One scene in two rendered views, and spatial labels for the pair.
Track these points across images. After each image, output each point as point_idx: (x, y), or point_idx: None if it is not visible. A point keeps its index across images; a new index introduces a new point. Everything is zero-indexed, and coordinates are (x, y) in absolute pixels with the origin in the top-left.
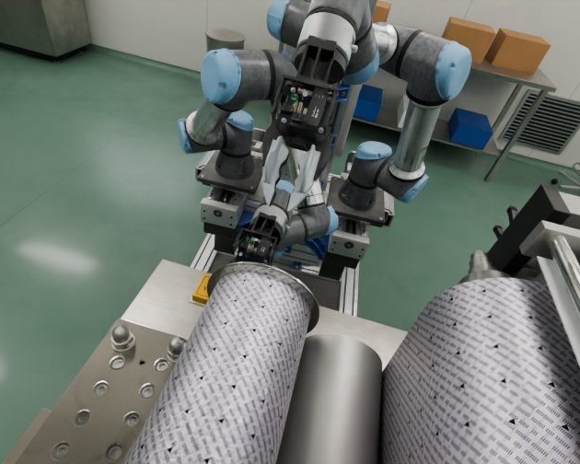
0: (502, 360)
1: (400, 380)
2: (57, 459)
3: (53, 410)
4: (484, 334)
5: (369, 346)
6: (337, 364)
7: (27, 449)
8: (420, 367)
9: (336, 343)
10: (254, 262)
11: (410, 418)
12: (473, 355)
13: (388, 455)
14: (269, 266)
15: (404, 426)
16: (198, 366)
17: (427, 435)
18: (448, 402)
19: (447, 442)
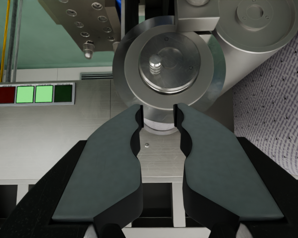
0: (294, 171)
1: (282, 81)
2: (74, 15)
3: (43, 0)
4: None
5: (281, 47)
6: (238, 65)
7: (56, 16)
8: (279, 121)
9: (243, 57)
10: (156, 122)
11: (264, 107)
12: (287, 163)
13: (257, 76)
14: (170, 123)
15: (262, 99)
16: (149, 122)
17: (257, 131)
18: (266, 148)
19: (256, 146)
